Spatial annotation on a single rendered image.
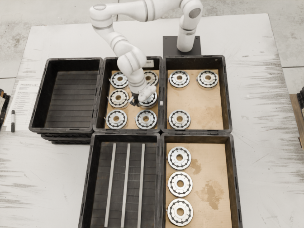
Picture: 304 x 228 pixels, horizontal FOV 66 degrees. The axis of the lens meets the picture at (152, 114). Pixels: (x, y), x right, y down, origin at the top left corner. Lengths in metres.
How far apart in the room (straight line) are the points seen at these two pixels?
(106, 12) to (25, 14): 2.28
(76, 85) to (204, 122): 0.70
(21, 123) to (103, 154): 0.59
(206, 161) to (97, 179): 0.49
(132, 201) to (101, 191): 0.14
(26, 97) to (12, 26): 1.73
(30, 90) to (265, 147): 1.35
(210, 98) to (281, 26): 1.73
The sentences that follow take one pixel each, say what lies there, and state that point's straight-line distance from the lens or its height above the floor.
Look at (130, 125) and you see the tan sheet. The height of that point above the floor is 0.83.
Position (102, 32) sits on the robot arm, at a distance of 1.07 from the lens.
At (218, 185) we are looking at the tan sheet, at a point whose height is 0.83.
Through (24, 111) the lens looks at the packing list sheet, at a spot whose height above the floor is 0.70.
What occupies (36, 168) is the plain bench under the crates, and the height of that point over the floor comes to 0.70.
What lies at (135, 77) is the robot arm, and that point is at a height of 1.13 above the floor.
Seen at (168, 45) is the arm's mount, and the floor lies 0.78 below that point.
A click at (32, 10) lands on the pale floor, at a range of 3.28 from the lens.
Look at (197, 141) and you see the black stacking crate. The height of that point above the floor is 0.86.
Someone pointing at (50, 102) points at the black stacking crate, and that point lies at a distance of 1.33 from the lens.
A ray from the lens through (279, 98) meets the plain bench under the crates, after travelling 1.44.
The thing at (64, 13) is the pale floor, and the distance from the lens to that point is 3.06.
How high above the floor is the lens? 1.87
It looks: 66 degrees down
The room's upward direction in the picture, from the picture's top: 12 degrees counter-clockwise
